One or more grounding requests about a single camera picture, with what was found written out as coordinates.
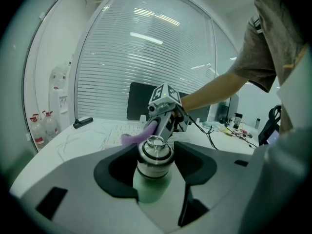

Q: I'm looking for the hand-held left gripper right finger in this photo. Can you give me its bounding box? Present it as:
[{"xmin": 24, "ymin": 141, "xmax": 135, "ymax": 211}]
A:
[{"xmin": 174, "ymin": 141, "xmax": 253, "ymax": 226}]

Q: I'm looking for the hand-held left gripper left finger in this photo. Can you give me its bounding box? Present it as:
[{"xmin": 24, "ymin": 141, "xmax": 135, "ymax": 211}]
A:
[{"xmin": 10, "ymin": 143, "xmax": 161, "ymax": 234}]

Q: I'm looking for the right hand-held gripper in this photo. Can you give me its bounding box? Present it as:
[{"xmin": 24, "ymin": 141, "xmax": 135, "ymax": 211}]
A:
[{"xmin": 146, "ymin": 82, "xmax": 191, "ymax": 142}]

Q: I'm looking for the purple cloth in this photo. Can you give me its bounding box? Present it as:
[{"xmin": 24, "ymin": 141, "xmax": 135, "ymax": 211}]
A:
[{"xmin": 121, "ymin": 122, "xmax": 158, "ymax": 147}]

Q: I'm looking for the small metal cup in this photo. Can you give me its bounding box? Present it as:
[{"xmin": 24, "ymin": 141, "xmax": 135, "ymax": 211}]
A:
[{"xmin": 133, "ymin": 135, "xmax": 175, "ymax": 203}]

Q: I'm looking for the person's right forearm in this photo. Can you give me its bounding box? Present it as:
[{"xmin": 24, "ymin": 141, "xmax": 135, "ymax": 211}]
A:
[{"xmin": 180, "ymin": 71, "xmax": 252, "ymax": 112}]

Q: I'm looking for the black monitor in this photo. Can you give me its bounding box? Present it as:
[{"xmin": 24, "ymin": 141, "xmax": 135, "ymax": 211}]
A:
[{"xmin": 126, "ymin": 81, "xmax": 212, "ymax": 121}]

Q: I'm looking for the white keyboard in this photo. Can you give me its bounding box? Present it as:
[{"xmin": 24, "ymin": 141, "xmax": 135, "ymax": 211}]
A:
[{"xmin": 101, "ymin": 124, "xmax": 191, "ymax": 151}]

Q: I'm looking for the black oblong case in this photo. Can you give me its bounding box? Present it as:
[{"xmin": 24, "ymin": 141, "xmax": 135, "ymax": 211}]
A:
[{"xmin": 73, "ymin": 117, "xmax": 94, "ymax": 129}]

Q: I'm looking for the black office chair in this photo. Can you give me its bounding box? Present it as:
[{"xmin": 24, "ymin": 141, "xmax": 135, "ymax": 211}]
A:
[{"xmin": 258, "ymin": 105, "xmax": 282, "ymax": 146}]

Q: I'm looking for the white water dispenser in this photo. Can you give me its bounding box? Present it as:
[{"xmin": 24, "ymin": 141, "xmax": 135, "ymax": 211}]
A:
[{"xmin": 49, "ymin": 61, "xmax": 73, "ymax": 132}]

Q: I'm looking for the person's grey printed t-shirt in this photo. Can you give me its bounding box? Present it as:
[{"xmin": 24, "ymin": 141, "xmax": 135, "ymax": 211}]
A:
[{"xmin": 229, "ymin": 0, "xmax": 310, "ymax": 134}]

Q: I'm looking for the thin white cable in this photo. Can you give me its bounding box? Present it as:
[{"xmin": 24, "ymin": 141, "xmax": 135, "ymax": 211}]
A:
[{"xmin": 56, "ymin": 123, "xmax": 115, "ymax": 161}]

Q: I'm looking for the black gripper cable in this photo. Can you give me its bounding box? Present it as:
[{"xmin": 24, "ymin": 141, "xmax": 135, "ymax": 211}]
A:
[{"xmin": 185, "ymin": 113, "xmax": 220, "ymax": 151}]

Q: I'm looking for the black headset cable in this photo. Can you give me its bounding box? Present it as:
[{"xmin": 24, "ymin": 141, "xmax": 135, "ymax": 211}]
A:
[{"xmin": 219, "ymin": 127, "xmax": 258, "ymax": 149}]

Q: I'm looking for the striped shoulder strap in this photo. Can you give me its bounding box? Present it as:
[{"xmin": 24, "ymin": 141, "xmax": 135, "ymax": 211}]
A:
[{"xmin": 252, "ymin": 15, "xmax": 264, "ymax": 34}]

